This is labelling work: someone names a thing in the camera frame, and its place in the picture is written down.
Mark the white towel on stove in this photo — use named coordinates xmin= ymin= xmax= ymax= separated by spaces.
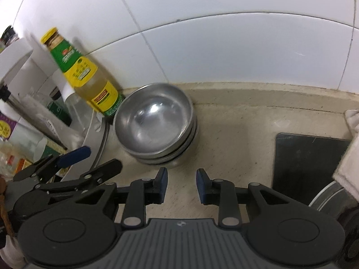
xmin=333 ymin=109 xmax=359 ymax=201

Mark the white two-tier rotating rack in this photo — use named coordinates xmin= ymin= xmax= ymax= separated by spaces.
xmin=1 ymin=38 xmax=109 ymax=180

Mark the black induction cooktop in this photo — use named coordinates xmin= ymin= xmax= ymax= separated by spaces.
xmin=272 ymin=132 xmax=350 ymax=205

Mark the black cap slim bottle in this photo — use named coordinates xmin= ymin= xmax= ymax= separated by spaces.
xmin=1 ymin=84 xmax=69 ymax=149

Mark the steel pot lid black knob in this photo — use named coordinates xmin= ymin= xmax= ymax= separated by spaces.
xmin=308 ymin=180 xmax=359 ymax=258

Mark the purple label fish sauce bottle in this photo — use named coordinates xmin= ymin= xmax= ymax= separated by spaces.
xmin=1 ymin=113 xmax=66 ymax=163

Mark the large steel bowl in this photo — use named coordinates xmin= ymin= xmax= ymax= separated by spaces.
xmin=113 ymin=83 xmax=195 ymax=159

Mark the green yellow oyster sauce bottle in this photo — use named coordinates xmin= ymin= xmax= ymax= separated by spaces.
xmin=41 ymin=27 xmax=124 ymax=118

